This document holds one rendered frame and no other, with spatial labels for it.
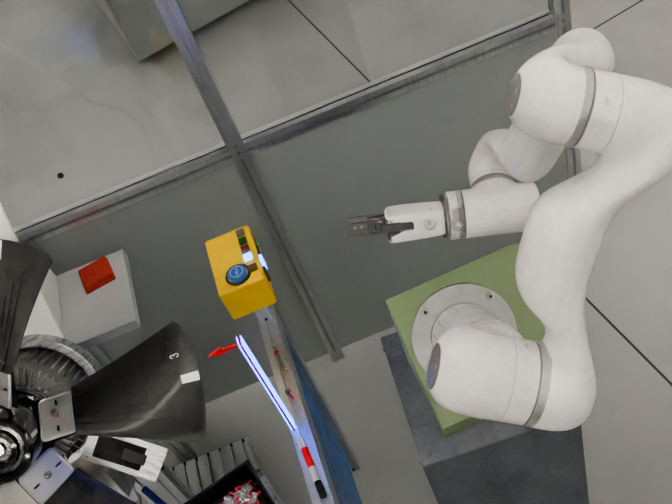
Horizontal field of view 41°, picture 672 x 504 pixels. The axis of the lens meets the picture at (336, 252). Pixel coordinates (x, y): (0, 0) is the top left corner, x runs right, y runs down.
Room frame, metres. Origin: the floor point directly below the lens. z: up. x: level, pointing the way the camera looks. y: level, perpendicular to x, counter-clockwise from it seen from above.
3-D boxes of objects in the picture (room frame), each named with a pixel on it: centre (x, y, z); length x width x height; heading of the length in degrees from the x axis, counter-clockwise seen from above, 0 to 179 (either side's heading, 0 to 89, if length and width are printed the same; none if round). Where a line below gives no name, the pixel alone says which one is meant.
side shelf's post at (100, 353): (1.54, 0.67, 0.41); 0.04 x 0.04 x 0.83; 89
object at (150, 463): (1.02, 0.51, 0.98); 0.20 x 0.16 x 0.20; 179
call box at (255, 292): (1.28, 0.20, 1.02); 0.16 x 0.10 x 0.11; 179
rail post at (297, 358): (1.32, 0.20, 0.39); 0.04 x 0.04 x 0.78; 89
